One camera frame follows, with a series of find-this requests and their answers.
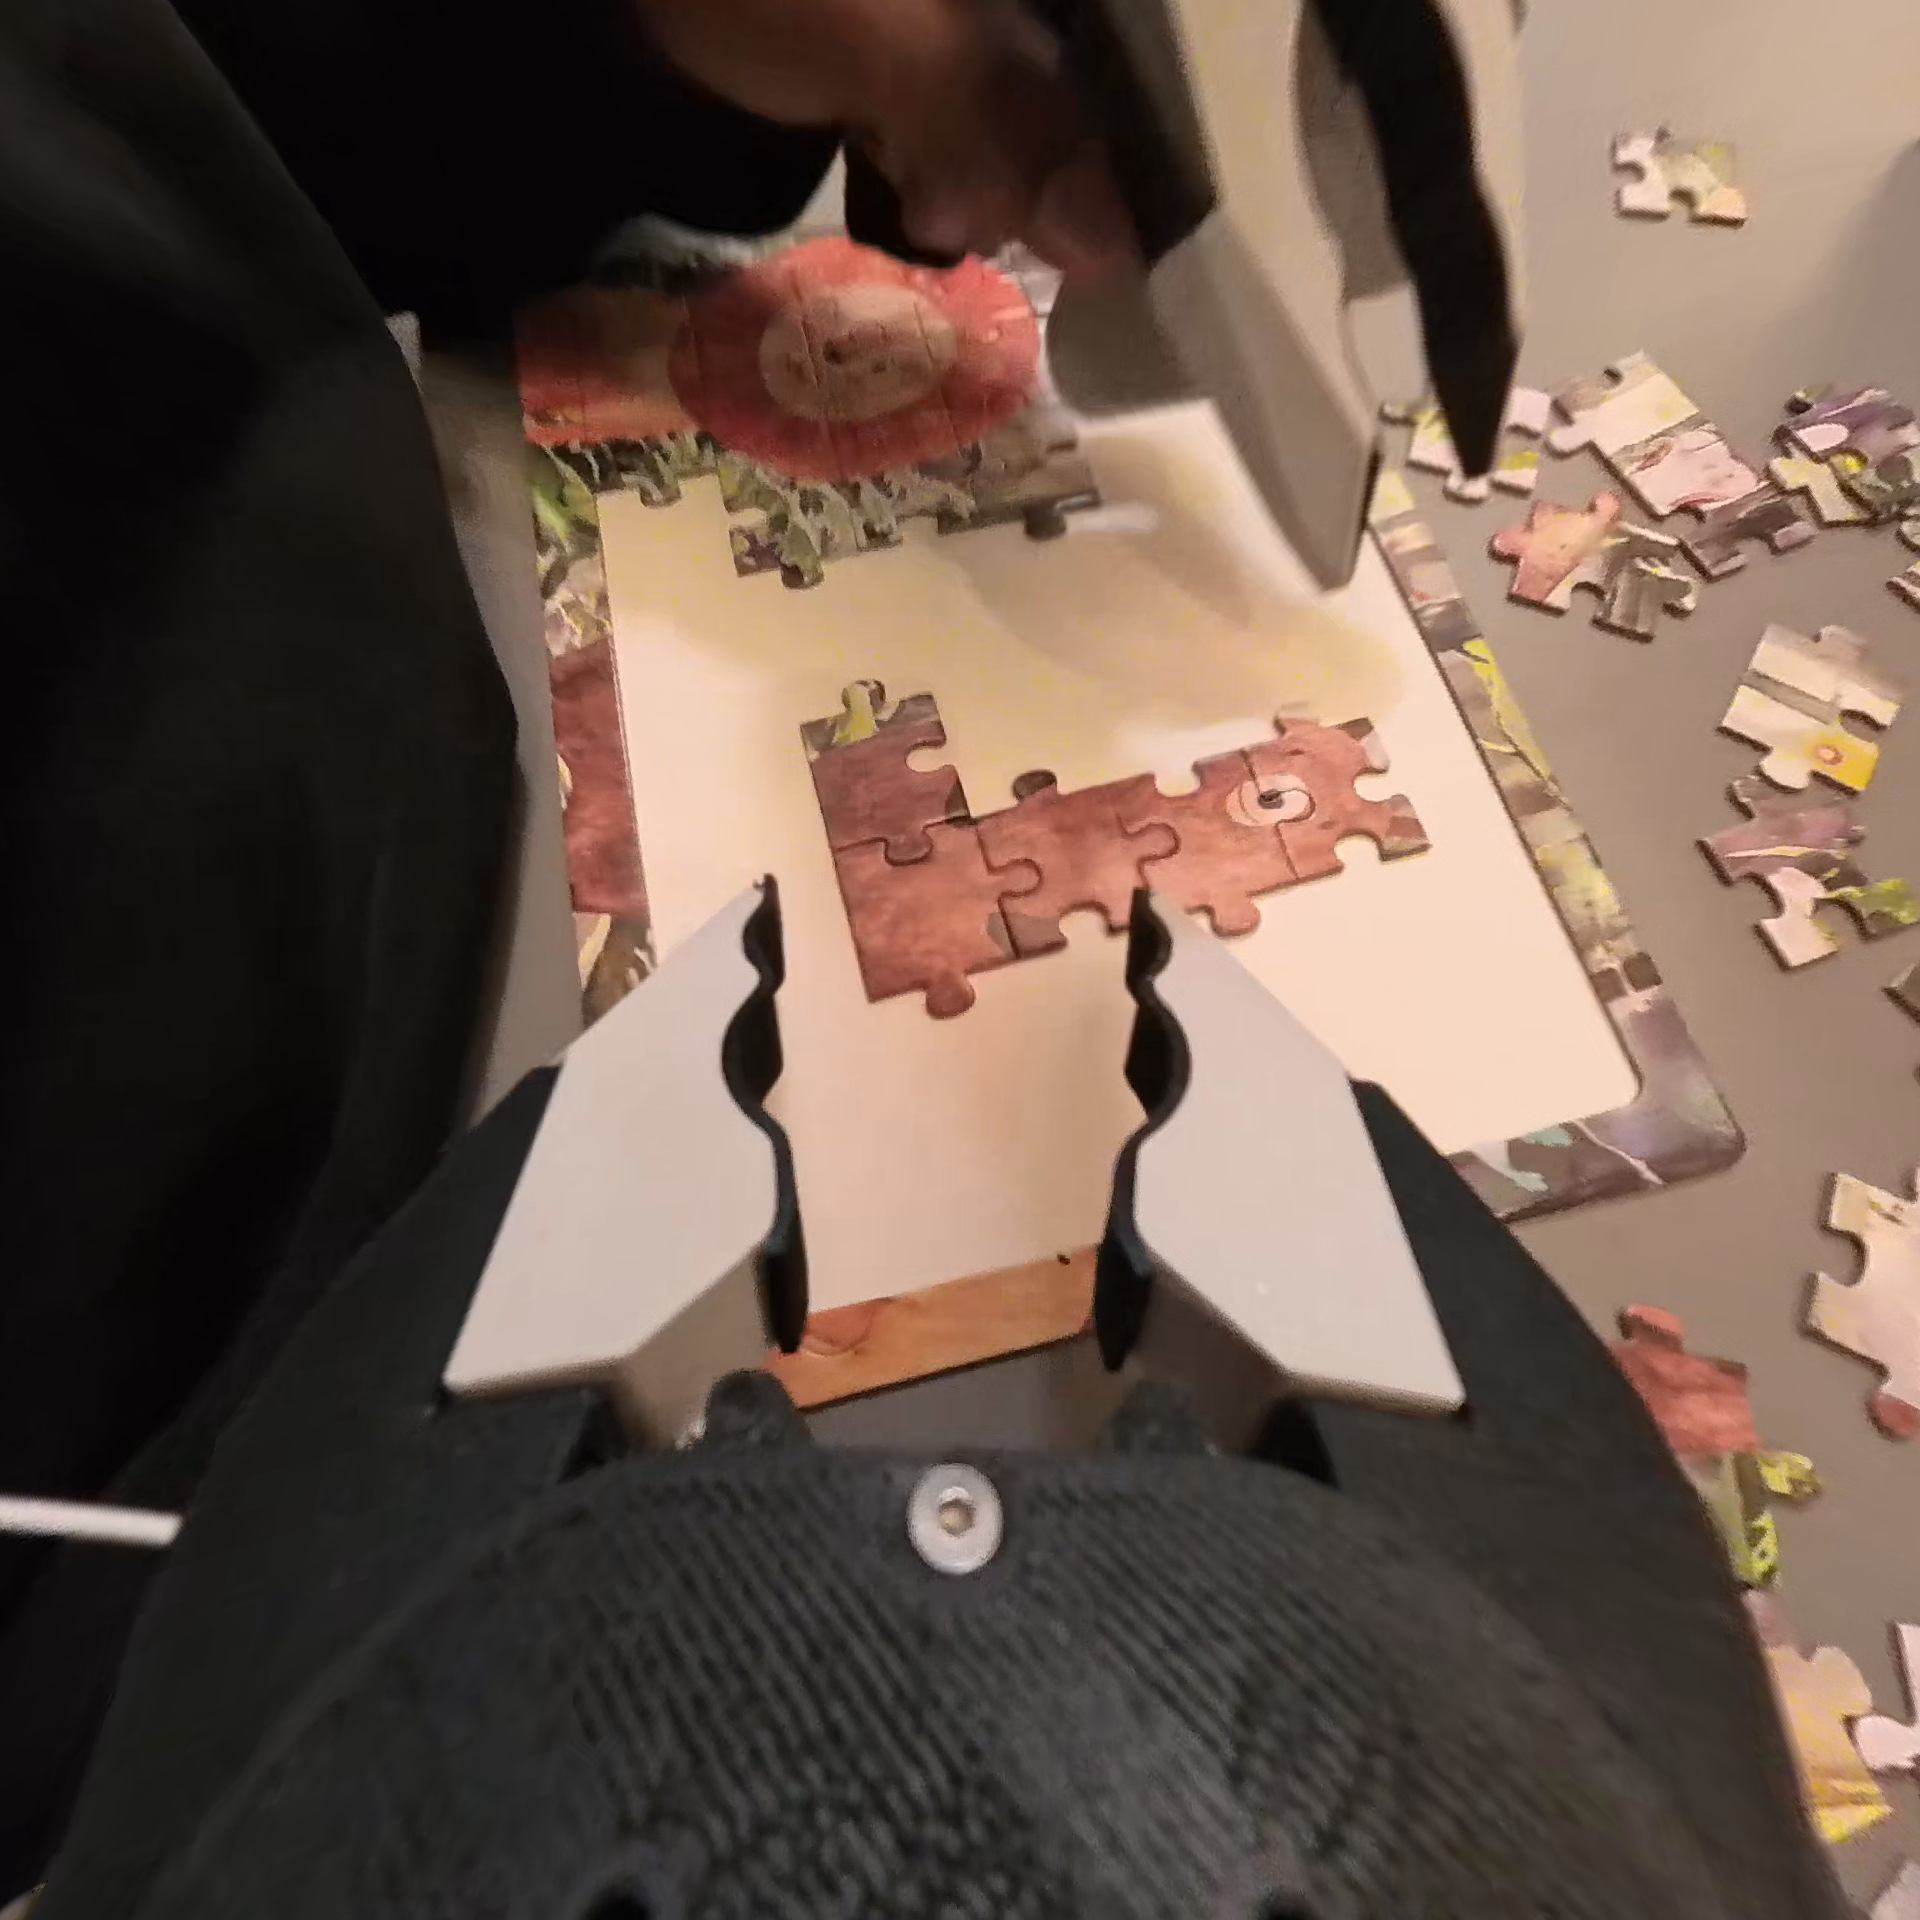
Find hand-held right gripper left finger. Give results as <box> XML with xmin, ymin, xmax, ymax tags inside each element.
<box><xmin>442</xmin><ymin>877</ymin><xmax>811</xmax><ymax>1432</ymax></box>

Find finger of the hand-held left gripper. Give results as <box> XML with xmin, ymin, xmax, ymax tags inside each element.
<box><xmin>1293</xmin><ymin>0</ymin><xmax>1536</xmax><ymax>481</ymax></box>
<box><xmin>1043</xmin><ymin>0</ymin><xmax>1386</xmax><ymax>590</ymax></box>

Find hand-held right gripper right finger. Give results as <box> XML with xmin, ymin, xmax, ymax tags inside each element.
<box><xmin>1095</xmin><ymin>886</ymin><xmax>1468</xmax><ymax>1420</ymax></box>

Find printed frame puzzle tray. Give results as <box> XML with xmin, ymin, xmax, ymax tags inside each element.
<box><xmin>517</xmin><ymin>241</ymin><xmax>1749</xmax><ymax>1412</ymax></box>

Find joined bear face puzzle pieces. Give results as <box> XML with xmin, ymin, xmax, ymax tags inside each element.
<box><xmin>1118</xmin><ymin>710</ymin><xmax>1431</xmax><ymax>942</ymax></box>

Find brown and purple puzzle piece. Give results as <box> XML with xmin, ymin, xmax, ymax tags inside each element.
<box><xmin>1611</xmin><ymin>1302</ymin><xmax>1827</xmax><ymax>1595</ymax></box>

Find brown and green puzzle piece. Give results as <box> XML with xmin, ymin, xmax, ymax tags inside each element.
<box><xmin>799</xmin><ymin>682</ymin><xmax>971</xmax><ymax>866</ymax></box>

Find person's left forearm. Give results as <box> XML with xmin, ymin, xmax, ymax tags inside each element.
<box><xmin>195</xmin><ymin>0</ymin><xmax>902</xmax><ymax>354</ymax></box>

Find person's left hand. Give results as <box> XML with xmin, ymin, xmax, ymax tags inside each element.
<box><xmin>720</xmin><ymin>0</ymin><xmax>1149</xmax><ymax>290</ymax></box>

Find assembled lion puzzle section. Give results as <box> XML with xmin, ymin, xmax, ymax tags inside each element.
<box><xmin>517</xmin><ymin>241</ymin><xmax>1107</xmax><ymax>590</ymax></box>

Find person in black jacket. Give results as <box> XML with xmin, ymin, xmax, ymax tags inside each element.
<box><xmin>0</xmin><ymin>0</ymin><xmax>840</xmax><ymax>1920</ymax></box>

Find scattered loose puzzle pieces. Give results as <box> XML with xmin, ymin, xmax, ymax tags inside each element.
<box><xmin>1380</xmin><ymin>128</ymin><xmax>1920</xmax><ymax>1849</ymax></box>

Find white cable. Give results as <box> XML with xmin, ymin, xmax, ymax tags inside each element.
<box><xmin>0</xmin><ymin>1496</ymin><xmax>184</xmax><ymax>1548</ymax></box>

